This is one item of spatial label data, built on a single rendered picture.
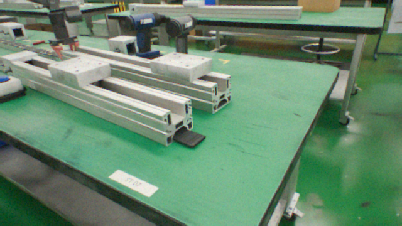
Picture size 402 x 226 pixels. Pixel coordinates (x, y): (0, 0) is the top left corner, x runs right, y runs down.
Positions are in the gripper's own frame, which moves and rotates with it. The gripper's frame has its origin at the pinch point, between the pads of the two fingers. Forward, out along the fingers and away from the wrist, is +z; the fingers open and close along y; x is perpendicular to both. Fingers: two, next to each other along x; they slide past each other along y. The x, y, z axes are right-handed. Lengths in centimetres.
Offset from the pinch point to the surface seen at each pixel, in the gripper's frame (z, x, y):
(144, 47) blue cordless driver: -5.4, -35.4, 14.2
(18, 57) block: -6.5, -1.8, -20.3
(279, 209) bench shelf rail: 61, -98, 20
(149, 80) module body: -3, -58, -7
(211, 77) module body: -5, -78, 0
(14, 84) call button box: -2.5, -18.2, -30.7
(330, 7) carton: 5, -71, 191
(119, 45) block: -3.4, -16.2, 16.2
